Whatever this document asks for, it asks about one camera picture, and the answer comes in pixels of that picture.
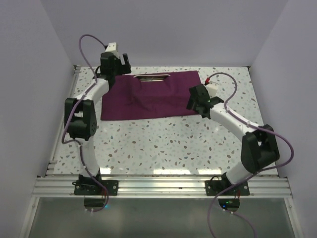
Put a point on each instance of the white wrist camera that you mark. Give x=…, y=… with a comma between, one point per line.
x=112, y=48
x=212, y=89

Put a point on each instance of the purple surgical cloth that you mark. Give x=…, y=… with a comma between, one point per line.
x=131, y=99

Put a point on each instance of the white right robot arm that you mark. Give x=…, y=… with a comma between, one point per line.
x=259, y=146

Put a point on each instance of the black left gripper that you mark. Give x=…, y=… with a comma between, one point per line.
x=124, y=69

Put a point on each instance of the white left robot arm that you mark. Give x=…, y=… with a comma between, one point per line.
x=80, y=121

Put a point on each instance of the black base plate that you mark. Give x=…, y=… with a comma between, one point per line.
x=226, y=188
x=111, y=186

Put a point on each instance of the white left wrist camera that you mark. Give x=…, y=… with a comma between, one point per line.
x=112, y=48

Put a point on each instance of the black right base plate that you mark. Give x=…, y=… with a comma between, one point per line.
x=226, y=188

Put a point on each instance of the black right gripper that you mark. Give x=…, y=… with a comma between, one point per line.
x=190, y=104

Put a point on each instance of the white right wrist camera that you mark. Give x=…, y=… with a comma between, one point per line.
x=212, y=89

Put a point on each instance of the aluminium front frame rail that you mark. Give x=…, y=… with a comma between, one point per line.
x=156, y=186

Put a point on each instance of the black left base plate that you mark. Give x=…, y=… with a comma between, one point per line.
x=111, y=186

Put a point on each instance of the stainless steel instrument tray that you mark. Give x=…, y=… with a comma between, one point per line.
x=151, y=77

